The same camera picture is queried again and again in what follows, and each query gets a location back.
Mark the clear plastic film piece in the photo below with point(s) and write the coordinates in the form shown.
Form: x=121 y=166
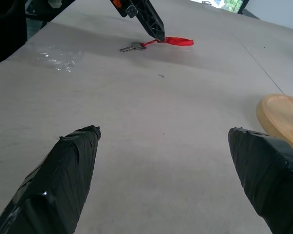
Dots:
x=59 y=58

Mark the black framed window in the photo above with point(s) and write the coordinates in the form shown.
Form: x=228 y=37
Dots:
x=232 y=3

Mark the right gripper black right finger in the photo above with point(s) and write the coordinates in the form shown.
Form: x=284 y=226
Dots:
x=271 y=178

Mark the black furniture beside table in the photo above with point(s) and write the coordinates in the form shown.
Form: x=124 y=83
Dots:
x=5 y=26

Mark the wooden tree stand round base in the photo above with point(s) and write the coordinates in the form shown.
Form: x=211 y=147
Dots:
x=280 y=114

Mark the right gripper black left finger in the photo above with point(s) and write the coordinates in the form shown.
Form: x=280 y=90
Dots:
x=56 y=180

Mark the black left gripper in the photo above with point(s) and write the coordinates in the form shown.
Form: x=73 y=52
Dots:
x=123 y=7

